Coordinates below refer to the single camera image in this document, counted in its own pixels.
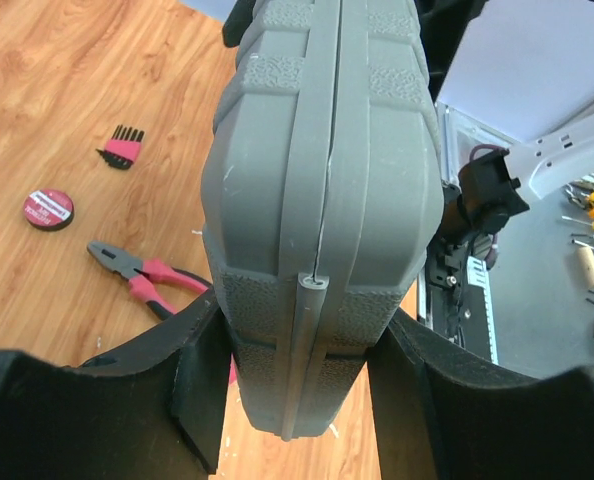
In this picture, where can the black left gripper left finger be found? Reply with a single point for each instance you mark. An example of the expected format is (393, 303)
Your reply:
(151, 408)

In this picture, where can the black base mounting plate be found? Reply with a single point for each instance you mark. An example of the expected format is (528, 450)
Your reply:
(454, 309)

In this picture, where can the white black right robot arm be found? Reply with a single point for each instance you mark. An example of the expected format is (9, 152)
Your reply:
(523, 68)

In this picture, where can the blue slotted cable duct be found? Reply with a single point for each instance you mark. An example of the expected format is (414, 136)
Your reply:
(479, 278)

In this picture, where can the pink black pliers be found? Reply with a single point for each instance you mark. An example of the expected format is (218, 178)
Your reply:
(142, 276)

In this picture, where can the grey plastic tool case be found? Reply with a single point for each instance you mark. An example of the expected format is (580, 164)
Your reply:
(321, 193)

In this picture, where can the pink hex key set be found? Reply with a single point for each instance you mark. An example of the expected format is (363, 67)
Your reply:
(122, 149)

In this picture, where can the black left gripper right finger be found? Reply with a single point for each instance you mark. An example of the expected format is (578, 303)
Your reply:
(441, 412)

